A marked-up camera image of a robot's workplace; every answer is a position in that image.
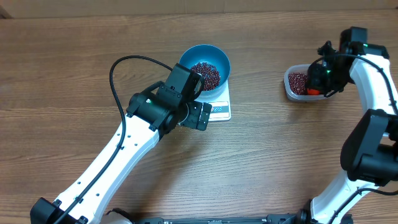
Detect white digital kitchen scale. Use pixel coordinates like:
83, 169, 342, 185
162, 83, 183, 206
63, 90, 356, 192
196, 81, 232, 122

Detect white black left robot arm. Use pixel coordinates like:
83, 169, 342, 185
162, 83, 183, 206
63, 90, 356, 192
30, 82, 212, 223

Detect red beans in bowl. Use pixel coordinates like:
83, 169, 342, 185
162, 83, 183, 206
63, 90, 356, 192
191, 62, 221, 91

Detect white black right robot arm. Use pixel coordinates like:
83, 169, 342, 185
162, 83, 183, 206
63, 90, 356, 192
289, 41, 397, 223

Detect clear plastic container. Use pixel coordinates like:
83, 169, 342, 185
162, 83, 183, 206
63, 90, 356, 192
284, 64, 326, 102

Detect red scoop blue handle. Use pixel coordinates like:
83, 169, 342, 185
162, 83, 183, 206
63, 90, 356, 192
307, 88, 321, 96

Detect teal plastic bowl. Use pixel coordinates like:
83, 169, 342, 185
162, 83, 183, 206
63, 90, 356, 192
179, 44, 231, 89

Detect red adzuki beans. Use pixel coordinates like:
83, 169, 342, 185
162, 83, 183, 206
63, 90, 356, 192
288, 72, 308, 95

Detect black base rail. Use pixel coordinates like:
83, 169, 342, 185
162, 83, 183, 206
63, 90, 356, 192
105, 208, 354, 224

